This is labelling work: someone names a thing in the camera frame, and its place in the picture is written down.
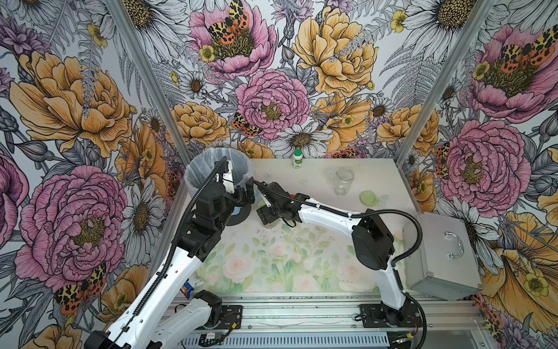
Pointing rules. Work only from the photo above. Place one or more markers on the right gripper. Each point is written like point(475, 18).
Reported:
point(267, 209)

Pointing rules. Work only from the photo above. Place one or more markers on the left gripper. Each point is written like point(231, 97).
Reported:
point(240, 192)

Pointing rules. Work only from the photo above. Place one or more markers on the black trash bin with liner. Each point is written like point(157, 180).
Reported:
point(229, 167)

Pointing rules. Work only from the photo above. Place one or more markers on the light green jar lid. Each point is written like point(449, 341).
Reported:
point(369, 198)

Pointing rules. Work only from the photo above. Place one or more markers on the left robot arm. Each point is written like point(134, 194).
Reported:
point(141, 325)

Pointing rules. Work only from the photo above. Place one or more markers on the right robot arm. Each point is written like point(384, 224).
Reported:
point(373, 242)

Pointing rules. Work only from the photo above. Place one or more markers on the small green-cap white bottle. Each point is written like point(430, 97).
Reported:
point(297, 159)

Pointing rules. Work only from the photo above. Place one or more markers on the blue white small packet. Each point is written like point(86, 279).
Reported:
point(188, 290)

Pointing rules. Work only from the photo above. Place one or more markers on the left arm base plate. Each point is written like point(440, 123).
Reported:
point(230, 318)

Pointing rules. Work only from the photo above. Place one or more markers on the aluminium front rail frame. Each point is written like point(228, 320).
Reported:
point(329, 321)

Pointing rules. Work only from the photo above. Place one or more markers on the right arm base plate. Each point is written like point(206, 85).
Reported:
point(378, 315)

